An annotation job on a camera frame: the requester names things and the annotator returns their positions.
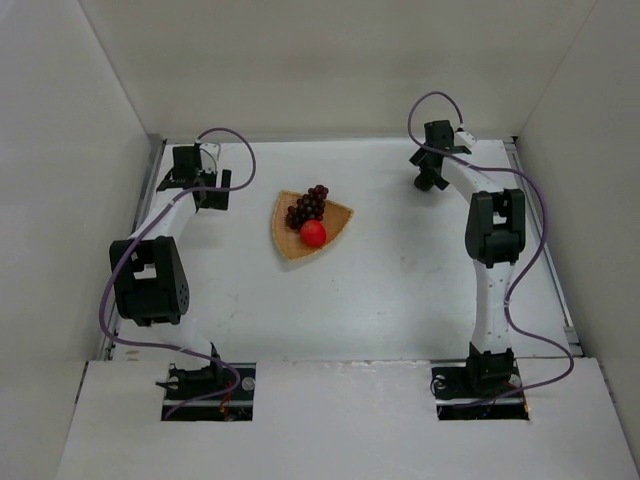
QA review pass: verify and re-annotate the aluminium table rail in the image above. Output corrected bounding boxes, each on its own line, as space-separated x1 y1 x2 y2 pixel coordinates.
97 134 166 361
505 136 584 358

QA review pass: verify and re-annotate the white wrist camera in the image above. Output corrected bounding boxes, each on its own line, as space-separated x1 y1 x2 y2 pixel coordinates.
199 143 219 173
454 127 477 149

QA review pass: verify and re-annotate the red fake apple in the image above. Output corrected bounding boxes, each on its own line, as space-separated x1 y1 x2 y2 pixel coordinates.
299 220 327 248

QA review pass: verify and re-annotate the woven triangular fruit basket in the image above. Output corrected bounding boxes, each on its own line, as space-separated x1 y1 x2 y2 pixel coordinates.
271 190 354 261

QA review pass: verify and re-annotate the right aluminium table rail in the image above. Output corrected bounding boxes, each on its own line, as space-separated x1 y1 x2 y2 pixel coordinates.
505 136 584 358

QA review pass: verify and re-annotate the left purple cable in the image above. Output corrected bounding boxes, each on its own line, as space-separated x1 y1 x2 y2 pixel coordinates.
98 127 257 419

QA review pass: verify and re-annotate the left aluminium table rail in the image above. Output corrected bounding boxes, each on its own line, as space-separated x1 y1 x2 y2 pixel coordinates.
97 134 166 361

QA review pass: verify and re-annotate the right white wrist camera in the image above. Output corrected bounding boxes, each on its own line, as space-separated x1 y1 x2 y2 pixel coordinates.
454 127 477 149

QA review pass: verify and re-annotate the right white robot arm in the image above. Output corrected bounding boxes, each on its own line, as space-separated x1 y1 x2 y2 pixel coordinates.
410 120 526 401

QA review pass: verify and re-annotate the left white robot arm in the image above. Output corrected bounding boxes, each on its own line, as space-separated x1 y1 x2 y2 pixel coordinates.
109 142 232 396

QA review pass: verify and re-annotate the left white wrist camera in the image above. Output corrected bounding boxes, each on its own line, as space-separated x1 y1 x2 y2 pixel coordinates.
199 143 219 173

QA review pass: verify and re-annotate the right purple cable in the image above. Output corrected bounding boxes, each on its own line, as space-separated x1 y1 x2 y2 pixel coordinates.
407 90 575 401

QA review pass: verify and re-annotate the dark fake fruit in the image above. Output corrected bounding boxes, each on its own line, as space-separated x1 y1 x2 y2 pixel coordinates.
414 170 436 192

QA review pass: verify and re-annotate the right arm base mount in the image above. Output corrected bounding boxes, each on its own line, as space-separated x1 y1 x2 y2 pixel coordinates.
430 349 529 421

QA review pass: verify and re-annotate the purple cable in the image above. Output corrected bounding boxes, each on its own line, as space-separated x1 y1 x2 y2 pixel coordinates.
407 90 575 401
98 127 257 419

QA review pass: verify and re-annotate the dark red grape bunch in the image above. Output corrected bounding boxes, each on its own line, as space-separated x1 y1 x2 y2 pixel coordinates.
285 184 329 231

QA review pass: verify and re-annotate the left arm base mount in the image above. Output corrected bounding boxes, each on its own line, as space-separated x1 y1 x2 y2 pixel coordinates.
156 363 257 422

